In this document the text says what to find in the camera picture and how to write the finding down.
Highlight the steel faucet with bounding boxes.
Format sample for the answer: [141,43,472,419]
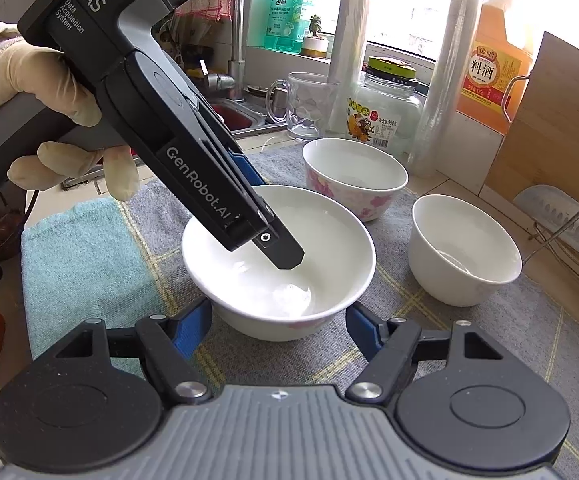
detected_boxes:
[197,0,248,103]

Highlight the steel sink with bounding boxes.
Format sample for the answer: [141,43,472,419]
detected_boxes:
[204,95,270,141]

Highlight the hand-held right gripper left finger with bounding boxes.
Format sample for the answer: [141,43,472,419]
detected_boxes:
[37,297,214,406]

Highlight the grey checked cloth mat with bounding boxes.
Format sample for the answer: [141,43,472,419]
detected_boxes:
[114,145,579,480]

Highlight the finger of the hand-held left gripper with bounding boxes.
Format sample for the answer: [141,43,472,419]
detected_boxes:
[177,85,275,222]
[250,221,305,270]

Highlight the white plastic bag roll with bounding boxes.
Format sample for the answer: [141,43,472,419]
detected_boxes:
[325,0,370,140]

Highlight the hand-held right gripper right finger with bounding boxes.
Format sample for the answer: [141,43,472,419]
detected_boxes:
[345,302,520,406]

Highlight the red plastic basin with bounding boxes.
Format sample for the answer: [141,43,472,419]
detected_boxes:
[212,101,255,131]

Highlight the metal wire rack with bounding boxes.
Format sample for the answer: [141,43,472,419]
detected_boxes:
[502,72,579,336]

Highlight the glass jar with label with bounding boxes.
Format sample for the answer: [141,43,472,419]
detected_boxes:
[347,56,425,158]

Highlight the clear plastic wrap roll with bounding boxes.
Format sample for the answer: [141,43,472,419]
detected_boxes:
[412,0,485,178]

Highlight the orange cooking wine bottle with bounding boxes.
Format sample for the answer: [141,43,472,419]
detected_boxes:
[457,0,537,136]

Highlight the person's left hand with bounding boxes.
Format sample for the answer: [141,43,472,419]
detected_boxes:
[0,42,140,201]

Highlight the small potted plant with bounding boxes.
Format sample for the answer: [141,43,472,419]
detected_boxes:
[302,14,330,58]

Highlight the black-handled kitchen cleaver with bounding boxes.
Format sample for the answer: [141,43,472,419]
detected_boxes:
[513,184,579,258]

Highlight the white bowl pink purple flowers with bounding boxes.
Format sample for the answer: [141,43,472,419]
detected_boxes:
[181,184,376,342]

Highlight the white bowl pale flowers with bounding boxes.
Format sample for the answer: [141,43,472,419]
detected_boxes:
[409,194,523,308]

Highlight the clear glass mug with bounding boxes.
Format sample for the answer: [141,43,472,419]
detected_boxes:
[266,71,341,143]

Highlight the green dish soap bottle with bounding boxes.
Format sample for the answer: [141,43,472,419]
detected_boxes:
[264,0,306,53]

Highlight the wooden cutting board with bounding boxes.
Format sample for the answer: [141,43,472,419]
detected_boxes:
[484,30,579,231]

